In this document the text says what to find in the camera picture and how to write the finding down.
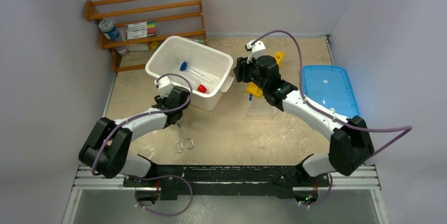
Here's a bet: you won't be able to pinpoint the yellow test tube rack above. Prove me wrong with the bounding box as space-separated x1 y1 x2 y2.
245 51 285 99

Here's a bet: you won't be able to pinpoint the red cap wash bottle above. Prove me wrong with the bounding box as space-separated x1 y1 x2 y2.
188 77 207 93

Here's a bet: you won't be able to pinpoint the blue cap glass tube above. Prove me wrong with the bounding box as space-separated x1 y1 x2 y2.
180 61 212 83

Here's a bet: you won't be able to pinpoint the white plastic bin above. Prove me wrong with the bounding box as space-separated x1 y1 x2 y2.
145 36 234 111

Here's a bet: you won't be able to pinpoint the metal crucible tongs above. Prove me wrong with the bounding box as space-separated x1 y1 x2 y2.
174 120 195 153

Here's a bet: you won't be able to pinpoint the blue plastic lid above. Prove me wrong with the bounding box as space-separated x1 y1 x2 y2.
303 65 360 118

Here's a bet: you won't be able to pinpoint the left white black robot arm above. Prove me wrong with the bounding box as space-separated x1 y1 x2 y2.
78 86 191 187

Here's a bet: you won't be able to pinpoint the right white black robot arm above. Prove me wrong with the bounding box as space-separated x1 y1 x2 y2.
234 55 374 186

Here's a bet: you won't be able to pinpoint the clear well plate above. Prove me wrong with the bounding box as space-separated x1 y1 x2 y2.
246 98 276 119

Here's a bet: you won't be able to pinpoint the yellow grey small object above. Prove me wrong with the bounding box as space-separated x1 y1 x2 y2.
149 42 160 51

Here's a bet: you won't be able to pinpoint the small clear capped bottle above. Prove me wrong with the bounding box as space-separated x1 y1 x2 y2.
115 46 129 55

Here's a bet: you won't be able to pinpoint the coloured marker pen set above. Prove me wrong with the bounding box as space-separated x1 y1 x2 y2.
125 21 156 40

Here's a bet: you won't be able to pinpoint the blue label round container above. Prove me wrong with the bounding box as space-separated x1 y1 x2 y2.
98 19 120 40

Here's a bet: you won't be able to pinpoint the wooden shelf rack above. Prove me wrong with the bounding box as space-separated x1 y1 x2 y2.
84 0 207 73

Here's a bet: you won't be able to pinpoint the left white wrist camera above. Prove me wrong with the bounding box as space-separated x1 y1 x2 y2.
154 76 173 98

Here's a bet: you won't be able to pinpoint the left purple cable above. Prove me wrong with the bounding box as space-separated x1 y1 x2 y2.
91 73 194 217

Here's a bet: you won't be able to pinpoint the purple cable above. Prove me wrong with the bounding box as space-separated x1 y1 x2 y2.
91 73 194 217
249 30 413 209

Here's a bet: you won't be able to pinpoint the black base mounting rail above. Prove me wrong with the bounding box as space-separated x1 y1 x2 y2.
72 161 381 202

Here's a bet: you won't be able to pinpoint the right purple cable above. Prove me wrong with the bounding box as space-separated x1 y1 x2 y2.
249 30 413 209

